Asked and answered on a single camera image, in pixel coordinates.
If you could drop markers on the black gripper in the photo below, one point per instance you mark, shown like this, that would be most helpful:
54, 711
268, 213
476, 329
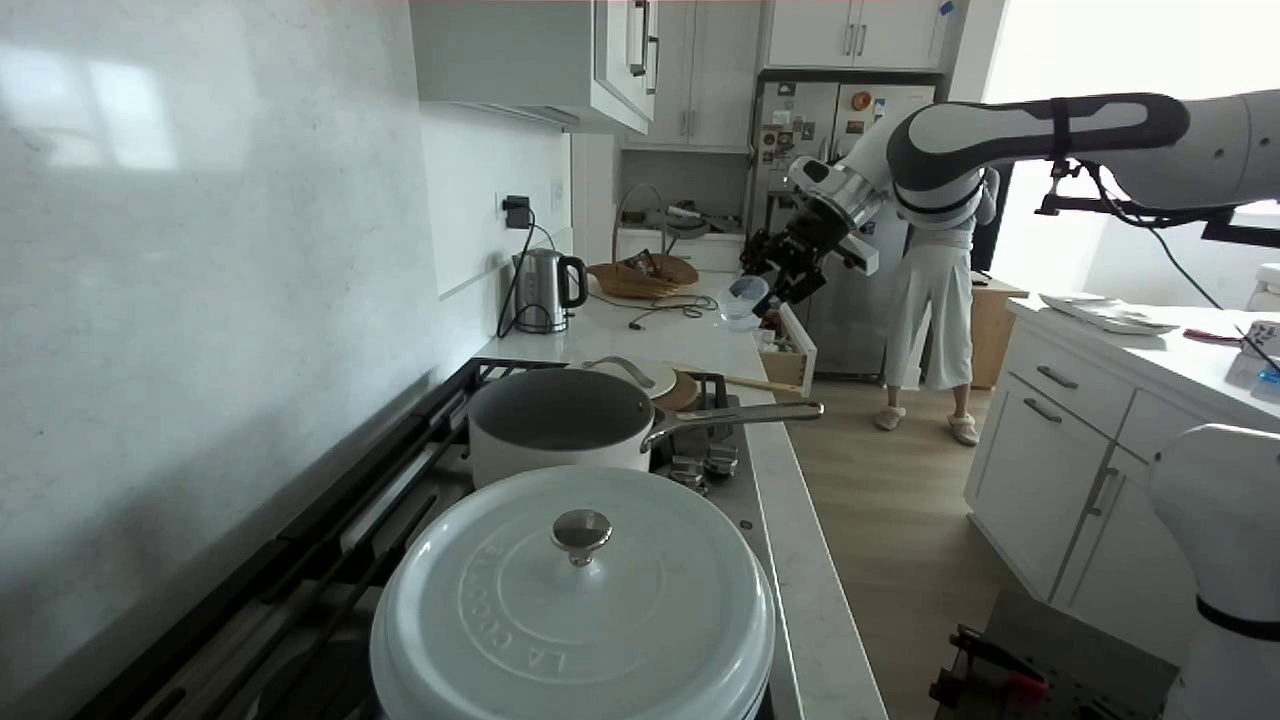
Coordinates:
817, 241

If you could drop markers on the clear plastic cup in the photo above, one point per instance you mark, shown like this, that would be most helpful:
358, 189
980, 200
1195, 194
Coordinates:
745, 302

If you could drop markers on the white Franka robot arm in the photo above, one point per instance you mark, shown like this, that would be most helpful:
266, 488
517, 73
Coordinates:
1042, 125

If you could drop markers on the small box with papers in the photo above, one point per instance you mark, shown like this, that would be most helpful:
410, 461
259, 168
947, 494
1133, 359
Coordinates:
786, 365

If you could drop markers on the round woven basket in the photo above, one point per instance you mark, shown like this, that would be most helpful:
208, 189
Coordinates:
645, 277

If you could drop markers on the steel refrigerator with magnets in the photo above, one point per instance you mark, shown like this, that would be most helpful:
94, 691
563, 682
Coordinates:
772, 125

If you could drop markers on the round cork trivet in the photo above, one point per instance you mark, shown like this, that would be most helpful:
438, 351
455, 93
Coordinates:
681, 394

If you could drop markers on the person in white clothes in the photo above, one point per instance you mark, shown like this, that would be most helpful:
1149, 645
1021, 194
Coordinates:
934, 305

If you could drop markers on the white upper cabinet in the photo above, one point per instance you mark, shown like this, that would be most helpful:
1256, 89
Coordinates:
852, 35
533, 53
707, 64

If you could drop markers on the large brown cardboard box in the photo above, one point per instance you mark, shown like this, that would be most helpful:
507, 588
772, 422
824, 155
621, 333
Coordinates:
1003, 333

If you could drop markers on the steel electric kettle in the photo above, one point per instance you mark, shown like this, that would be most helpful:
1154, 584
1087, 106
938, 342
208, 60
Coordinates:
547, 295

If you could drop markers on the white kitchen island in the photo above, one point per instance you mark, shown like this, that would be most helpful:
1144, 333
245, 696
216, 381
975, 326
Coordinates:
1027, 480

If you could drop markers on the papers stack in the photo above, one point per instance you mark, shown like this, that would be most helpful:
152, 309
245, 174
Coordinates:
1100, 315

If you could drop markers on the white dutch oven with lid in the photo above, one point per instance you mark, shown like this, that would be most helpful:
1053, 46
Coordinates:
572, 614

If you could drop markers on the black wall plug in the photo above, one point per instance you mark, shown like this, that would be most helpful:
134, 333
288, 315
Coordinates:
517, 210

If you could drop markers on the black camera on stand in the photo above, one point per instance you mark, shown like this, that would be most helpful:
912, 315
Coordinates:
1133, 204

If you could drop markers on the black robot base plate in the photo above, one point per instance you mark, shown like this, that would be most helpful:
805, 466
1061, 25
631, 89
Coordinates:
1053, 655

